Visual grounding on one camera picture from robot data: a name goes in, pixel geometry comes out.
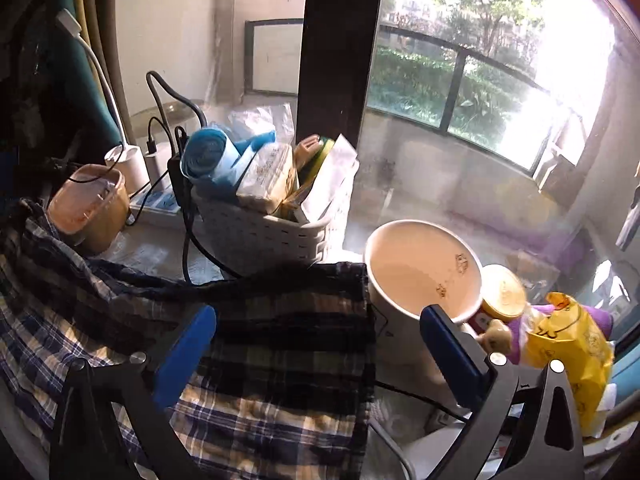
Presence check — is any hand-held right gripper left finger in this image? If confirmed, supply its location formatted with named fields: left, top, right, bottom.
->
left=50, top=305, right=218, bottom=480

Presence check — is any white paper packet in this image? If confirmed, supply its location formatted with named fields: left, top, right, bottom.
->
left=294, top=134, right=361, bottom=223

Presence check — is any white rounded adapter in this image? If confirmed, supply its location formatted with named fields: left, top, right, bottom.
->
left=104, top=144, right=151, bottom=196

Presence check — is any black cable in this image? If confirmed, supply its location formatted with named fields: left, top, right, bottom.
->
left=146, top=71, right=241, bottom=286

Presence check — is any yellow green box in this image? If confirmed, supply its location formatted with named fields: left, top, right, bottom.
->
left=294, top=134, right=337, bottom=186

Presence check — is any dark window frame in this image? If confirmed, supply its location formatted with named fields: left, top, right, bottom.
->
left=297, top=0, right=640, bottom=171

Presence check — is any white power strip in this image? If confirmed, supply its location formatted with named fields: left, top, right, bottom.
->
left=129, top=180, right=187, bottom=231

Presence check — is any yellow packet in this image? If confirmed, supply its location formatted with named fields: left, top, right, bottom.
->
left=525, top=291, right=615, bottom=438

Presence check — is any plaid flannel shirt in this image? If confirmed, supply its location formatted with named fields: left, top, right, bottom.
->
left=0, top=199, right=378, bottom=480

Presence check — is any beige wipes packet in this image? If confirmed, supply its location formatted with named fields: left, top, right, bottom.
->
left=235, top=144, right=296, bottom=213

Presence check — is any black balcony railing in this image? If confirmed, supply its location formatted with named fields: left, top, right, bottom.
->
left=367, top=25, right=558, bottom=173

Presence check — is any dark framed white board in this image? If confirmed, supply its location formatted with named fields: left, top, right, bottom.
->
left=244, top=18, right=305, bottom=96

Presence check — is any teal curtain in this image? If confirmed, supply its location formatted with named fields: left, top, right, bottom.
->
left=45, top=0, right=126, bottom=161

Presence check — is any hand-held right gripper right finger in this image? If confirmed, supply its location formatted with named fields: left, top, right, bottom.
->
left=420, top=304, right=586, bottom=480

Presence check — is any white perforated basket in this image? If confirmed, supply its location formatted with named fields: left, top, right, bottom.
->
left=191, top=160, right=362, bottom=278

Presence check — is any white charging cable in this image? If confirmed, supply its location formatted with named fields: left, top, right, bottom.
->
left=369, top=417, right=418, bottom=480

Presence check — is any clear plastic bag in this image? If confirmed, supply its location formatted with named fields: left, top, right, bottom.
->
left=227, top=102, right=296, bottom=148

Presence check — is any blue bag roll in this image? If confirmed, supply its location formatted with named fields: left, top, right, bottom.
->
left=179, top=127, right=277, bottom=196

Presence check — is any white usb cable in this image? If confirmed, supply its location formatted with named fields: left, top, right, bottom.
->
left=55, top=7, right=126, bottom=161

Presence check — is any small bear figurine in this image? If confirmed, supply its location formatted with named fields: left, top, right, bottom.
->
left=475, top=319, right=512, bottom=353

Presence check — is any white charger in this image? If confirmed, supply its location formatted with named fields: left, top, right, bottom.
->
left=145, top=141, right=176, bottom=186

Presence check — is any beige lunch container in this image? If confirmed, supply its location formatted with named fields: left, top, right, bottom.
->
left=47, top=164, right=131, bottom=256

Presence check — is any yellow lid jar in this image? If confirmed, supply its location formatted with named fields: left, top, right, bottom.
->
left=472, top=264, right=529, bottom=336

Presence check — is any large white mug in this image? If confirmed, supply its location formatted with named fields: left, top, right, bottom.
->
left=364, top=219, right=485, bottom=386

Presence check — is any black charger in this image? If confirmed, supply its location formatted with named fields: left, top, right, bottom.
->
left=167, top=127, right=194, bottom=207

